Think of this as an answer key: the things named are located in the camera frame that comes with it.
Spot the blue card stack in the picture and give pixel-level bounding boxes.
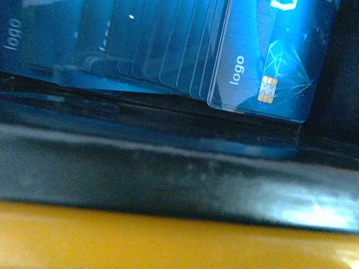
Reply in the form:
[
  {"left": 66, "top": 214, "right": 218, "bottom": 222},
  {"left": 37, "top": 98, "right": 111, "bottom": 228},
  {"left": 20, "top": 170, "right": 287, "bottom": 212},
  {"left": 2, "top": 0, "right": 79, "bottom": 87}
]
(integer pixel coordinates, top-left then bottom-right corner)
[{"left": 1, "top": 1, "right": 340, "bottom": 123}]

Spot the black bin with blue cards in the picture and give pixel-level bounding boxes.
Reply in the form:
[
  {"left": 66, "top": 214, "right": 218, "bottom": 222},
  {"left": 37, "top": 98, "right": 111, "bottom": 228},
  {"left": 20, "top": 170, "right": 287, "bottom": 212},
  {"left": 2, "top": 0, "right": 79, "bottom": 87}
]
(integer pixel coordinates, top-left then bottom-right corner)
[{"left": 1, "top": 1, "right": 358, "bottom": 233}]

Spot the yellow middle bin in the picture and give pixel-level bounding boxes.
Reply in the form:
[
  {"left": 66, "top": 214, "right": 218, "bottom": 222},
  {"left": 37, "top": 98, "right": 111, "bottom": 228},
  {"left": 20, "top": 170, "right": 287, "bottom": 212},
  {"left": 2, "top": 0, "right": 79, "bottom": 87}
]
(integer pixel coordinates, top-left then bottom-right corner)
[{"left": 1, "top": 202, "right": 358, "bottom": 268}]

